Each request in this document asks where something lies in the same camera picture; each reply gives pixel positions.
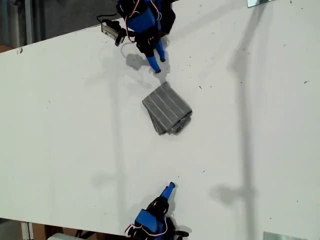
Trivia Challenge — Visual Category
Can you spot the grey striped square towel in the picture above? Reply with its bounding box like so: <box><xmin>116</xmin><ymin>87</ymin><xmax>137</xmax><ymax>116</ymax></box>
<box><xmin>141</xmin><ymin>81</ymin><xmax>193</xmax><ymax>137</ymax></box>

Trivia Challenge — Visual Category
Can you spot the black camera mount stalk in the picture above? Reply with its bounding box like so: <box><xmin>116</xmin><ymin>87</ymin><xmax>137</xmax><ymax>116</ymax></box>
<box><xmin>114</xmin><ymin>27</ymin><xmax>138</xmax><ymax>47</ymax></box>

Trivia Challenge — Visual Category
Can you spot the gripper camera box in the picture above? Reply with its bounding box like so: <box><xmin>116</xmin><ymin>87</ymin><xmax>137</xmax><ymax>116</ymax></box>
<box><xmin>171</xmin><ymin>228</ymin><xmax>190</xmax><ymax>240</ymax></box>
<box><xmin>100</xmin><ymin>19</ymin><xmax>121</xmax><ymax>41</ymax></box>

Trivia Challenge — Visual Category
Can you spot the brown cardboard box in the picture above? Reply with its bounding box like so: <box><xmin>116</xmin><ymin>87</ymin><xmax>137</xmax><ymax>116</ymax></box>
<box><xmin>32</xmin><ymin>223</ymin><xmax>101</xmax><ymax>240</ymax></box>

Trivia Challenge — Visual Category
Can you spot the white plastic container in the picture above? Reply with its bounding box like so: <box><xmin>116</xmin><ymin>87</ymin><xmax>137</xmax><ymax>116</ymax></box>
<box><xmin>46</xmin><ymin>232</ymin><xmax>76</xmax><ymax>240</ymax></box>

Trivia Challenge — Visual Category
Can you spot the black camera cable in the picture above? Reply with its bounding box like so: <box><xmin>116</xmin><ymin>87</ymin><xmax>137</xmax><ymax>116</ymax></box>
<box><xmin>96</xmin><ymin>12</ymin><xmax>120</xmax><ymax>26</ymax></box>

